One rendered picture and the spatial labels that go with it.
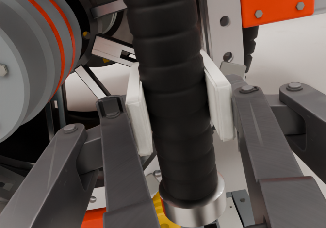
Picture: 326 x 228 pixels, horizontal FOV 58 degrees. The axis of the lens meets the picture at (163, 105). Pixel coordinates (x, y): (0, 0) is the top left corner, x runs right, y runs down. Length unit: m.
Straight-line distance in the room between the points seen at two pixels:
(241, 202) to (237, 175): 0.27
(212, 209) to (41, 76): 0.18
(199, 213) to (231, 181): 1.21
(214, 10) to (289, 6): 0.09
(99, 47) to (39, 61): 0.22
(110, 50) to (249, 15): 0.22
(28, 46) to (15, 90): 0.04
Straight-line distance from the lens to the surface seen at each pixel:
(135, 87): 0.15
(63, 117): 0.54
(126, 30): 0.82
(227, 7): 0.38
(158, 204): 0.53
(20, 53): 0.25
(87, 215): 0.51
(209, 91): 0.15
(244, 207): 1.17
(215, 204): 0.19
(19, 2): 0.29
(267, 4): 0.39
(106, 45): 0.48
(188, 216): 0.19
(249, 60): 0.49
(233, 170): 1.46
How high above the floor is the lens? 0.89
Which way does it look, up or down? 24 degrees down
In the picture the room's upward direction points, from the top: 11 degrees counter-clockwise
